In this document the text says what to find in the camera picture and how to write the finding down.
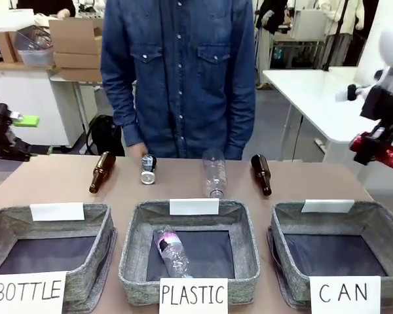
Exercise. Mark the grey fabric basket can sign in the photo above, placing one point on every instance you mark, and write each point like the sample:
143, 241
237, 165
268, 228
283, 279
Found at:
278, 248

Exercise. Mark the white paper sign CAN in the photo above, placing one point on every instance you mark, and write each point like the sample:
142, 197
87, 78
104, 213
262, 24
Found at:
344, 292

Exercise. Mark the black backpack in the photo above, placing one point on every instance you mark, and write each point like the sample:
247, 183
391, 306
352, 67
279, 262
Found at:
101, 137

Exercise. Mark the person in black jacket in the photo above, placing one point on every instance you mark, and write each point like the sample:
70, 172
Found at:
272, 19

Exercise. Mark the grey fabric basket bottle sign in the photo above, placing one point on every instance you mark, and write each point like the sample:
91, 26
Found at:
95, 274

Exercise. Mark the person's right forearm denim sleeve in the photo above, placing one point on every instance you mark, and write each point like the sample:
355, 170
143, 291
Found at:
124, 117

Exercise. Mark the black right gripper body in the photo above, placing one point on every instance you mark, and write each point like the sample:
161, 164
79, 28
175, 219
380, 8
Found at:
384, 106

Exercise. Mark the clear plastic bin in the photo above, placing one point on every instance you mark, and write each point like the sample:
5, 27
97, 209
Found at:
36, 47

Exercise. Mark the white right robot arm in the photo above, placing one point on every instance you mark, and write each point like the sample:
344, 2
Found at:
391, 45

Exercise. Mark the silver and black can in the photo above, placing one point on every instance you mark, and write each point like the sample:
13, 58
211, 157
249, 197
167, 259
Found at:
148, 171

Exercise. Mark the grey fabric basket plastic sign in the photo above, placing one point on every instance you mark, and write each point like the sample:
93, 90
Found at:
136, 261

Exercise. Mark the white foam box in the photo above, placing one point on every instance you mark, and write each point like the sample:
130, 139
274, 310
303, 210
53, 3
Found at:
14, 19

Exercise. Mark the plastic bottle with pink label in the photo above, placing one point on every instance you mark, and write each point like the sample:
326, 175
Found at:
172, 250

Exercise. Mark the white metal box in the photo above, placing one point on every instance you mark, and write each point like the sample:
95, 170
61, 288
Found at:
309, 24

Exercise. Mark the white paper sign BOTTLE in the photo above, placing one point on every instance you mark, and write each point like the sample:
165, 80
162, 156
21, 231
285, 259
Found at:
27, 291

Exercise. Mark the clear empty plastic bottle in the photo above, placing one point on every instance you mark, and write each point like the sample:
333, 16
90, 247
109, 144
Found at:
214, 173

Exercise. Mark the person in denim shirt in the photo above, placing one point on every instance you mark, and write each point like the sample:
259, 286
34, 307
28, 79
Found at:
183, 81

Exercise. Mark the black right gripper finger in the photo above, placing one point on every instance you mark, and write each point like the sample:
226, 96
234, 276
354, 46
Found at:
365, 153
388, 132

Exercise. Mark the white table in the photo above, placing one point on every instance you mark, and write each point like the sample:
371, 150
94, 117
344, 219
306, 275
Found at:
314, 95

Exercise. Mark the person's right hand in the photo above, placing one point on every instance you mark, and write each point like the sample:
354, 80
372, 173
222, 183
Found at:
137, 150

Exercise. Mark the blank white card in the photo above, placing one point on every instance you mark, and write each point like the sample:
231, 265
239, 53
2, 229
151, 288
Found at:
194, 206
57, 212
327, 206

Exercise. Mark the white paper sign PLASTIC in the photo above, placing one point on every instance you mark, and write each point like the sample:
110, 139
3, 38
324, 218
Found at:
193, 294

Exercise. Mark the brown glass bottle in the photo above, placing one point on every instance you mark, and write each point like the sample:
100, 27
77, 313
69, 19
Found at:
262, 173
101, 171

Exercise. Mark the person in black clothes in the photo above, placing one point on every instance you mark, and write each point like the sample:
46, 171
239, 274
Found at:
52, 6

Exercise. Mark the black stand pole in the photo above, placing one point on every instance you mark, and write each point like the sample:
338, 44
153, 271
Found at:
335, 36

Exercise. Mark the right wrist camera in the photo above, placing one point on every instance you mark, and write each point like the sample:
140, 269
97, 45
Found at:
348, 92

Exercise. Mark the flat cardboard box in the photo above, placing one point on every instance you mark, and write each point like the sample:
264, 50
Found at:
78, 60

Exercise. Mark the person's left forearm denim sleeve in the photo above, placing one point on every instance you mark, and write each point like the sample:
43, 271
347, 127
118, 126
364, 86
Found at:
244, 124

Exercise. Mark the small cardboard box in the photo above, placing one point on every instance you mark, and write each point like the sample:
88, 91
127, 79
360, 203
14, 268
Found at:
6, 47

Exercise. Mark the large cardboard box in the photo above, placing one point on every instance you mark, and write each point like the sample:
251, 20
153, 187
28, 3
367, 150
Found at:
75, 36

